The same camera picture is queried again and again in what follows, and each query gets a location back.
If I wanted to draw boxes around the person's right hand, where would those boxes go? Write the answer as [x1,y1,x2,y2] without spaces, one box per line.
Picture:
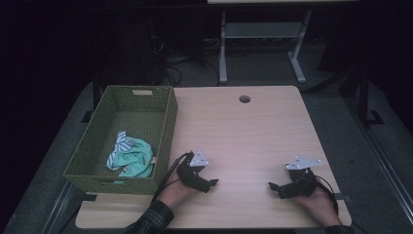
[291,186,340,227]

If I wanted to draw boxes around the grey tape piece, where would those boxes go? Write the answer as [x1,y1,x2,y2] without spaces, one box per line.
[332,193,353,203]

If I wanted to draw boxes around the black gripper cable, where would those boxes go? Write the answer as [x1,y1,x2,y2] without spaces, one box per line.
[151,151,196,204]
[312,175,341,216]

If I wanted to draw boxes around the tangle of floor cables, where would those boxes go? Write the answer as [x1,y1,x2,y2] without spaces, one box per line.
[160,56,222,88]

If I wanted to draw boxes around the green woven basket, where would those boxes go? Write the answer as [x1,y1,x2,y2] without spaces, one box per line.
[62,85,179,195]

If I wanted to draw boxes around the white-legged desk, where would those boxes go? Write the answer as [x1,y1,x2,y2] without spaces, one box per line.
[206,0,358,85]

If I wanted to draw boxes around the aluminium rail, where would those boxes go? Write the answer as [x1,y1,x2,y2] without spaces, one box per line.
[41,179,84,234]
[344,96,413,226]

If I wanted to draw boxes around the person's left hand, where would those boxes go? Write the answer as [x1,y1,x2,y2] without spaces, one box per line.
[158,171,197,210]

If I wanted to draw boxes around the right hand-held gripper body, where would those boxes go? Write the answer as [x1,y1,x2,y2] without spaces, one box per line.
[282,156,323,200]

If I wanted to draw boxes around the mint green pet garment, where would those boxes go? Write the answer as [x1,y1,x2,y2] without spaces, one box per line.
[105,131,156,179]

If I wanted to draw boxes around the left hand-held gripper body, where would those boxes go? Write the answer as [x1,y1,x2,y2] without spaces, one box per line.
[176,148,210,193]

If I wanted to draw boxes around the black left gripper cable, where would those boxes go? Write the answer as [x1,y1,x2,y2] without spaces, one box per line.
[151,151,196,204]

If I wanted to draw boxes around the black metal frame post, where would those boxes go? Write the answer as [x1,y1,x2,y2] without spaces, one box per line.
[357,62,385,127]

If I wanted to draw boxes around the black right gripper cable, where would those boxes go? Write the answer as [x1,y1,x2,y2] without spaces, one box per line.
[312,175,341,216]

